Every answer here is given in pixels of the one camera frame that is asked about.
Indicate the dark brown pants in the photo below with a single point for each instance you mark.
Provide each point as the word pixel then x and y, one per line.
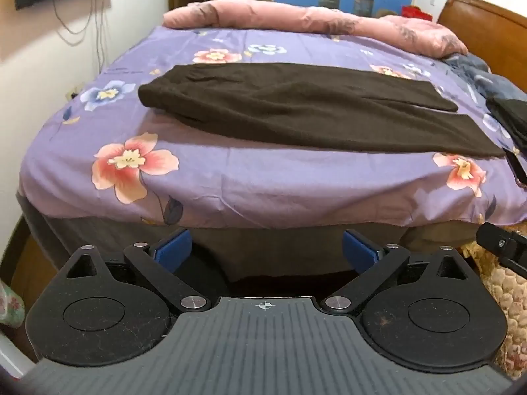
pixel 313 103

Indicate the grey blue cloth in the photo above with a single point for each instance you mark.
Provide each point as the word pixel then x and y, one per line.
pixel 477 74

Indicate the black phone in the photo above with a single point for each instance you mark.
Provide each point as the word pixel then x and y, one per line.
pixel 516 164

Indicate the black folded garment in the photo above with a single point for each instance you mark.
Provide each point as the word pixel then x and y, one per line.
pixel 510 119

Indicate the wooden headboard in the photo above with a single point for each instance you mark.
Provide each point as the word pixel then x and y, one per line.
pixel 494 37

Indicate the pink floral quilt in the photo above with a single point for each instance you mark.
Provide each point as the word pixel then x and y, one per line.
pixel 313 22

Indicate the yellow quilted mat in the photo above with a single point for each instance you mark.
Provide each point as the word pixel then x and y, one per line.
pixel 494 296

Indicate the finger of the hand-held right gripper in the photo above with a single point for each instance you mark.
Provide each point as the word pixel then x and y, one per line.
pixel 500 242

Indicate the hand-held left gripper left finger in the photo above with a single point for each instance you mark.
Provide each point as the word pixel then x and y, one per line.
pixel 175 249

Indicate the wall socket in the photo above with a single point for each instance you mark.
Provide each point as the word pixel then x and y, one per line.
pixel 72 91

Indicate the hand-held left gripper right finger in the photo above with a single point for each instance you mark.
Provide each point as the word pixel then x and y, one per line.
pixel 359 250

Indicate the purple floral bed sheet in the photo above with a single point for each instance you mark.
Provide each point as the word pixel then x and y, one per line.
pixel 230 173

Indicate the green floral cloth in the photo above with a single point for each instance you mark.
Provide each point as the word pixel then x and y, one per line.
pixel 9 302

